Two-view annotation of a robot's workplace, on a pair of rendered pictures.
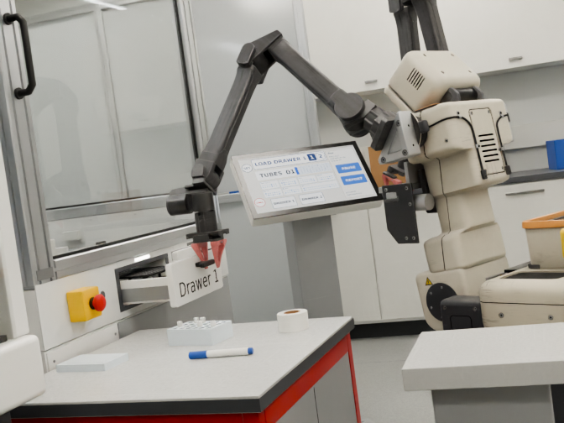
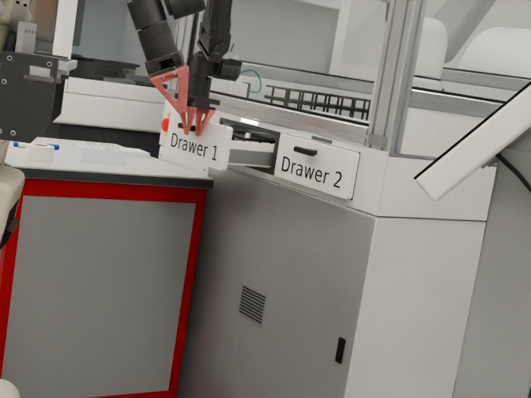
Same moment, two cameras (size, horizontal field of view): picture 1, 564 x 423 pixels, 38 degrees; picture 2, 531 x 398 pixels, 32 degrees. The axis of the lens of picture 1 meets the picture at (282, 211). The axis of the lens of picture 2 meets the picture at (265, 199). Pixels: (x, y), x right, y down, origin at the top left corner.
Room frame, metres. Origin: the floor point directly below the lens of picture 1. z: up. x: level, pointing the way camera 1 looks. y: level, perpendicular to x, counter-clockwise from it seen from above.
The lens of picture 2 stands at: (3.65, -1.64, 1.09)
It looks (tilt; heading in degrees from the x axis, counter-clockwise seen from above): 8 degrees down; 123
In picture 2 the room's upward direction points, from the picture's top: 9 degrees clockwise
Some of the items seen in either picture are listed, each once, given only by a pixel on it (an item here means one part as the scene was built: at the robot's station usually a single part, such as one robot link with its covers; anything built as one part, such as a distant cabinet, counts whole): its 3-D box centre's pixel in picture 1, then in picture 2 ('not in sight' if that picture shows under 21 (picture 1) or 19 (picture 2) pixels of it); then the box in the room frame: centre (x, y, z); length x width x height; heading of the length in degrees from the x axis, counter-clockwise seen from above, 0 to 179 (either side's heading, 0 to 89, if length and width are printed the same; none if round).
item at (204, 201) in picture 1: (201, 201); (204, 65); (2.19, 0.21, 1.07); 0.07 x 0.06 x 0.07; 69
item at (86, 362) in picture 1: (92, 362); (125, 152); (1.75, 0.45, 0.77); 0.13 x 0.09 x 0.02; 66
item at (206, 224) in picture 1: (206, 224); (198, 89); (2.19, 0.21, 1.01); 0.10 x 0.07 x 0.07; 70
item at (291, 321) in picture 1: (293, 321); (39, 152); (1.85, 0.01, 0.78); 0.07 x 0.07 x 0.04
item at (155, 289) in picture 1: (127, 285); (261, 150); (2.24, 0.45, 0.86); 0.40 x 0.26 x 0.06; 70
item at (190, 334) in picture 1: (200, 332); (99, 154); (1.86, 0.22, 0.78); 0.12 x 0.08 x 0.04; 59
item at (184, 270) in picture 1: (195, 276); (197, 140); (2.17, 0.25, 0.87); 0.29 x 0.02 x 0.11; 160
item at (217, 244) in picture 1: (211, 250); (193, 117); (2.18, 0.20, 0.93); 0.07 x 0.07 x 0.09; 70
